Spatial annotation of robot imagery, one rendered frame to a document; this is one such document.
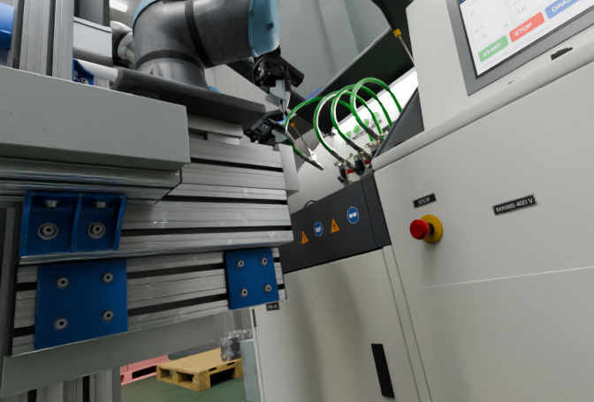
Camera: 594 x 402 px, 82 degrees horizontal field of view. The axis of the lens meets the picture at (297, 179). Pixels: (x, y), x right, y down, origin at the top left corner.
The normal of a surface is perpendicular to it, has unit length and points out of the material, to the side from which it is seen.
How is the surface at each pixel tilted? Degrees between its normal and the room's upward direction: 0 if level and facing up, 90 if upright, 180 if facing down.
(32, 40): 90
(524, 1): 76
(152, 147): 90
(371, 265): 90
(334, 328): 90
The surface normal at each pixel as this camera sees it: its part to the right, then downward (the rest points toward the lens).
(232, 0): -0.11, -0.04
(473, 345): -0.82, -0.03
